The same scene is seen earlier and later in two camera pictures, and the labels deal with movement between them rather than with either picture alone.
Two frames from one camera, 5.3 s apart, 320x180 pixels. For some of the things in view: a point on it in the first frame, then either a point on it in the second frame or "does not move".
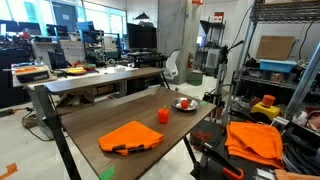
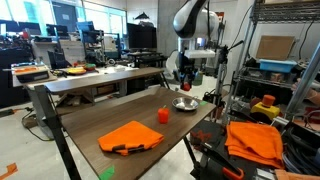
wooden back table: [38, 96] does not move
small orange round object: [184, 104] → [186, 87]
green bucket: [195, 78] does not move
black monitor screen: [142, 36] does not move
